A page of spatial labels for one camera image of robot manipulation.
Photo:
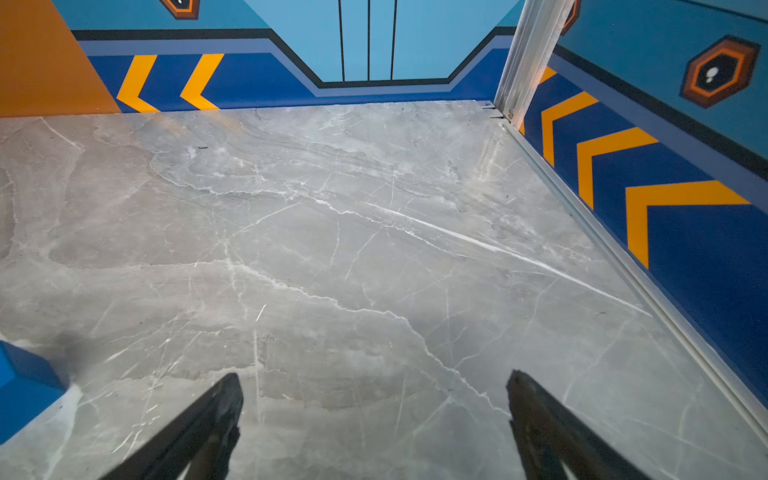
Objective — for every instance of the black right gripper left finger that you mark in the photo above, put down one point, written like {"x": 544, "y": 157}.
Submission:
{"x": 197, "y": 444}

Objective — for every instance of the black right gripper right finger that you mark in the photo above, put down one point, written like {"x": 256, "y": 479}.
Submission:
{"x": 553, "y": 443}

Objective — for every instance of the dark blue wood cube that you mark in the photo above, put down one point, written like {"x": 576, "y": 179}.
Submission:
{"x": 29, "y": 385}

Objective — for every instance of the aluminium corner post right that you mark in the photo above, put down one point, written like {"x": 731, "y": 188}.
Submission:
{"x": 539, "y": 28}

